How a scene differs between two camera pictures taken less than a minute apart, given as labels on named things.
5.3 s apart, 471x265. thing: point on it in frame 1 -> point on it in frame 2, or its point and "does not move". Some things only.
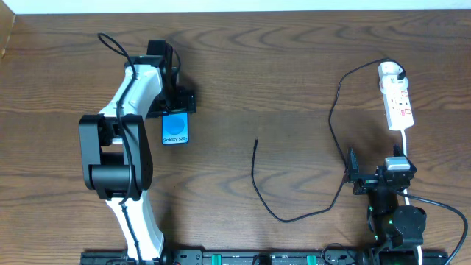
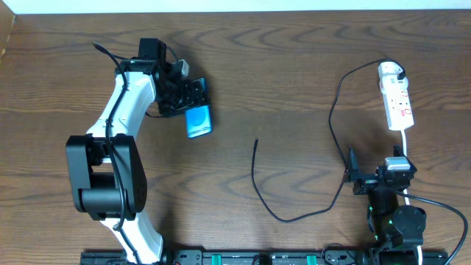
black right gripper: x=372 y=177 does not move
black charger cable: x=401 y=76 does not move
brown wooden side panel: x=7 y=18 does not move
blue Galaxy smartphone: x=175 y=129 -> x=198 y=120
